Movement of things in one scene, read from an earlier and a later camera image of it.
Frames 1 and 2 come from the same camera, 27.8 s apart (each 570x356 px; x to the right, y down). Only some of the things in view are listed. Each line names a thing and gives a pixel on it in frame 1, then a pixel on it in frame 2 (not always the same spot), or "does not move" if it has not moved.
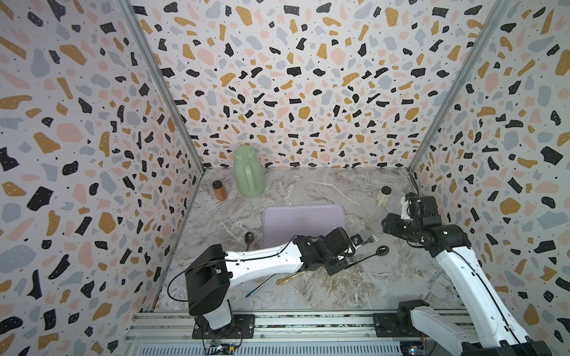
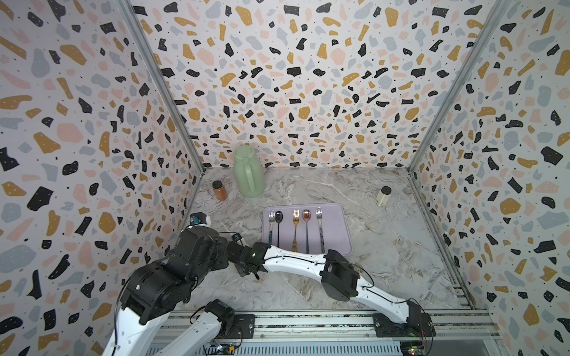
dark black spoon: [381, 251] to [278, 217]
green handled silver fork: [372, 238] to [272, 216]
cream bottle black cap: [382, 198] does not move
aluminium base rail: [171, 334] does not move
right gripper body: [404, 228] to [241, 270]
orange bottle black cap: [220, 190] does not move
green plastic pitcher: [249, 171] does not move
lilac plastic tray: [282, 222] does not move
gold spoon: [280, 281] to [295, 219]
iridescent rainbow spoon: [260, 285] to [306, 216]
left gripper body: [330, 261] to [220, 259]
